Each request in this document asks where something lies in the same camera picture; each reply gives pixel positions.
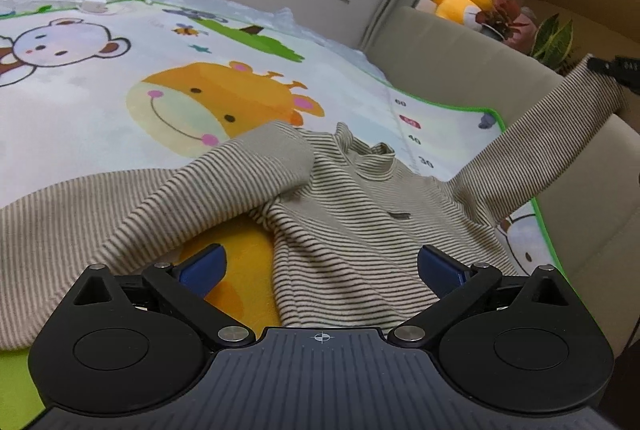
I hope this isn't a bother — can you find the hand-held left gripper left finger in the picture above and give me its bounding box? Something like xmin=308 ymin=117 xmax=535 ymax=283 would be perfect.
xmin=66 ymin=243 xmax=256 ymax=352

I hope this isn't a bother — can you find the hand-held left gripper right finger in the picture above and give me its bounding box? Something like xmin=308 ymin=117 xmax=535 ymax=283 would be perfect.
xmin=387 ymin=244 xmax=574 ymax=352

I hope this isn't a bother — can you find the red leaf potted plant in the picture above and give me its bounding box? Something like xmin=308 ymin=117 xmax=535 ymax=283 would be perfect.
xmin=474 ymin=0 xmax=540 ymax=45

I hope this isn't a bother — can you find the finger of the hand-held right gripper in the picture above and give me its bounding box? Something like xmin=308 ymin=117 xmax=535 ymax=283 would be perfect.
xmin=586 ymin=54 xmax=640 ymax=94

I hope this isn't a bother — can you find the green leaf potted plant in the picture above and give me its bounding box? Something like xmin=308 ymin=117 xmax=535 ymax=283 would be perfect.
xmin=529 ymin=12 xmax=576 ymax=72

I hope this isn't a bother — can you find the yellow plush toy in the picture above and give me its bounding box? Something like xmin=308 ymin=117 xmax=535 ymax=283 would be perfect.
xmin=429 ymin=0 xmax=496 ymax=34

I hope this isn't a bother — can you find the cartoon animal play mat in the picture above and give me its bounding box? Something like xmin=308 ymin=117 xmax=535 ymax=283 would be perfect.
xmin=0 ymin=0 xmax=566 ymax=430

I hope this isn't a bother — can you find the beige striped sweater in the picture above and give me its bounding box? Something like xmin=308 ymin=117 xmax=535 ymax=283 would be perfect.
xmin=0 ymin=55 xmax=632 ymax=352

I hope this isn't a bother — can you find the beige padded headboard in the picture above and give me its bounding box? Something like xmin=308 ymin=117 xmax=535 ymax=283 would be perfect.
xmin=362 ymin=5 xmax=640 ymax=361

